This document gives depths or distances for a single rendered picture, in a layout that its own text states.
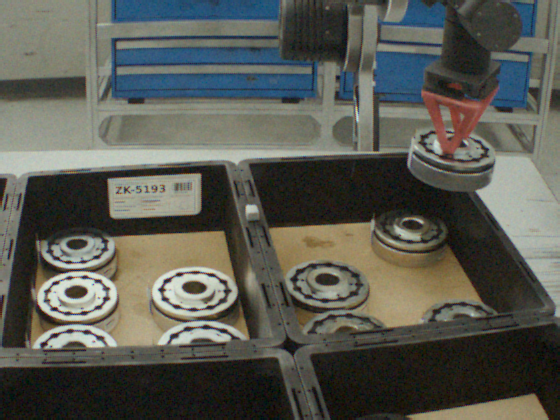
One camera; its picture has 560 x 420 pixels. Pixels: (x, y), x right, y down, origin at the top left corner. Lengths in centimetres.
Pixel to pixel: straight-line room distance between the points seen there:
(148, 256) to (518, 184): 83
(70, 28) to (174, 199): 276
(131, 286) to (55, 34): 288
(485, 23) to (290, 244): 47
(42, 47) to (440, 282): 303
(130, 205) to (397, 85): 197
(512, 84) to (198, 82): 114
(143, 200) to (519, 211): 74
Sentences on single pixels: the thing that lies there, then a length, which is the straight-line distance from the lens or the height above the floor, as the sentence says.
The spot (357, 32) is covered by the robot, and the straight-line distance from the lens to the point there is 183.
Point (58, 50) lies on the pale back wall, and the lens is 390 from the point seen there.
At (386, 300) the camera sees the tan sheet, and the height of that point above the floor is 83.
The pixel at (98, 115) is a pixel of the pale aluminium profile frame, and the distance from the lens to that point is 302.
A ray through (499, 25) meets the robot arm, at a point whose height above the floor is 121.
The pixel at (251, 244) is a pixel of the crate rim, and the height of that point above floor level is 92.
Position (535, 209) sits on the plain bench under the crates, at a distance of 161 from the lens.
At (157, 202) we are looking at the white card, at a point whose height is 88.
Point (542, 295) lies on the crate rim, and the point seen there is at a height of 93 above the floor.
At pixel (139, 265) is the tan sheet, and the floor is 83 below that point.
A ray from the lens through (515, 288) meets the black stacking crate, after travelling 98.
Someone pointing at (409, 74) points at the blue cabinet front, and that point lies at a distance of 301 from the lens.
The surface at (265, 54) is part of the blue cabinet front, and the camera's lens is 293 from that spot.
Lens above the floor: 143
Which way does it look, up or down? 29 degrees down
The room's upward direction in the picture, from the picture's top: 2 degrees clockwise
